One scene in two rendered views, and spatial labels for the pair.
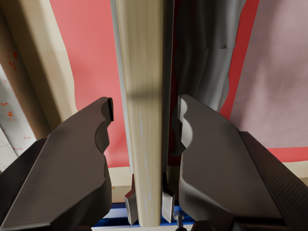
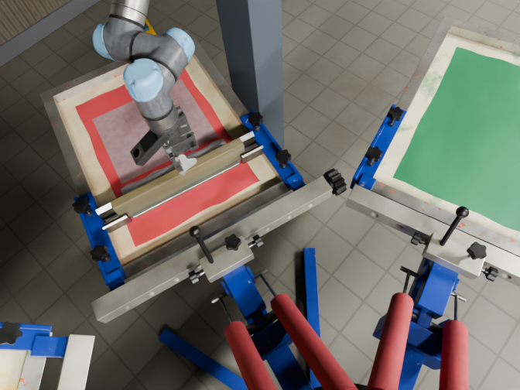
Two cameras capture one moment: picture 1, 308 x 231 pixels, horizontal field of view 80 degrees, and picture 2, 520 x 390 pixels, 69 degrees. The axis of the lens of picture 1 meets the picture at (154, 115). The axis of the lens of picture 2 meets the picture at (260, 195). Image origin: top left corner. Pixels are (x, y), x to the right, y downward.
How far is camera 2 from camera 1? 101 cm
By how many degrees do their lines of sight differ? 32
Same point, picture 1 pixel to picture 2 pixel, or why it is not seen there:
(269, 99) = not seen: hidden behind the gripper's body
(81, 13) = (184, 211)
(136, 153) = (201, 162)
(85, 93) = (215, 200)
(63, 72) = (209, 210)
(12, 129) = (236, 213)
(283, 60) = not seen: hidden behind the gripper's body
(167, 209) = (244, 138)
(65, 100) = (222, 206)
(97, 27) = (186, 205)
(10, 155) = not seen: outside the picture
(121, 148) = (239, 176)
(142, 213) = (231, 147)
